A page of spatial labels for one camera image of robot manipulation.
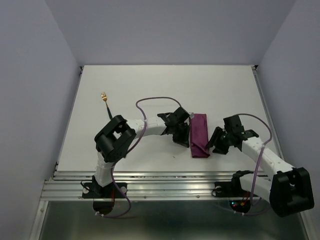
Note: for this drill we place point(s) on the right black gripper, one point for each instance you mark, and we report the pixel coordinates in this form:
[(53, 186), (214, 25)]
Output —
[(218, 148)]

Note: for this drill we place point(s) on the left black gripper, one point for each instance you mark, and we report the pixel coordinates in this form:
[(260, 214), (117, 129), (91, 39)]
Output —
[(183, 140)]

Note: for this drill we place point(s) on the purple cloth napkin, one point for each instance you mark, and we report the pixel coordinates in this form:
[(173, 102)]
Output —
[(198, 136)]

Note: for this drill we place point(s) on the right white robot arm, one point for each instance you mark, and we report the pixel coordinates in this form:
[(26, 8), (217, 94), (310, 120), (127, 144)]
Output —
[(286, 188)]

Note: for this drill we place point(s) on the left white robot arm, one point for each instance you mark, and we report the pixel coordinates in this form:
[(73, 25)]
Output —
[(114, 140)]

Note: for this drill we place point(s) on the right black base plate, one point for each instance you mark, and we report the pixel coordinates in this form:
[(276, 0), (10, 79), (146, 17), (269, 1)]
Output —
[(229, 189)]

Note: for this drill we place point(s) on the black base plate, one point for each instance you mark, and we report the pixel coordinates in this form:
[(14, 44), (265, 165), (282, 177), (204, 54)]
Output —
[(229, 189), (92, 190)]

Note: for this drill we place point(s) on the gold fork dark handle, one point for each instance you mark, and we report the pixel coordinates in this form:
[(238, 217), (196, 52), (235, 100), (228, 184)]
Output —
[(105, 99)]

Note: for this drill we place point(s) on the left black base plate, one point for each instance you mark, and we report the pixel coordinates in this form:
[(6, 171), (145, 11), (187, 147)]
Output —
[(92, 190)]

